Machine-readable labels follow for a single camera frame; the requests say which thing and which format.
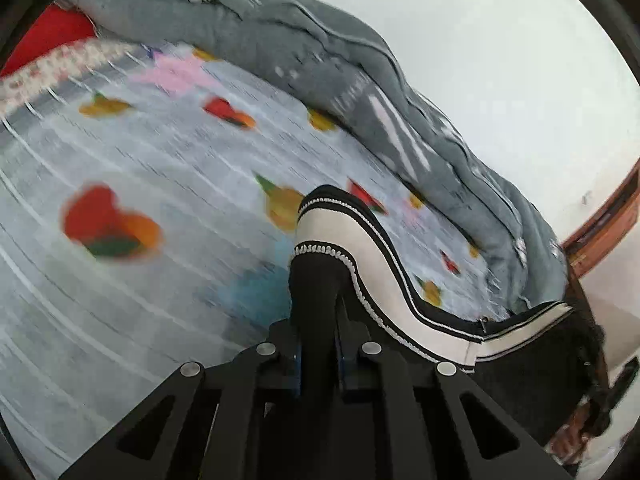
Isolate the floral bedsheet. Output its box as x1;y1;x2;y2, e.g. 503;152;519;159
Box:
0;37;136;121

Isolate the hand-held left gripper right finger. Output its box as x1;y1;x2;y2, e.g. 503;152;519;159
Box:
336;304;572;480

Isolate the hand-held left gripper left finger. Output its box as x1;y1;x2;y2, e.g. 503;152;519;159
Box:
59;320;302;480

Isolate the grey floral quilt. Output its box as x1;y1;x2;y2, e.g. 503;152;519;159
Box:
55;0;571;316

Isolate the red pillow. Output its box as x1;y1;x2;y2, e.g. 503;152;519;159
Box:
0;2;98;78

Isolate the black and white garment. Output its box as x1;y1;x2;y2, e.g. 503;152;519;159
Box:
289;185;608;453

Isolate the dark wooden bed frame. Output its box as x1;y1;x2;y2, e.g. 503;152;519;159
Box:
567;270;608;386

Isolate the fruit print plastic sheet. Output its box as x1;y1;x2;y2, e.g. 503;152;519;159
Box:
0;42;511;480

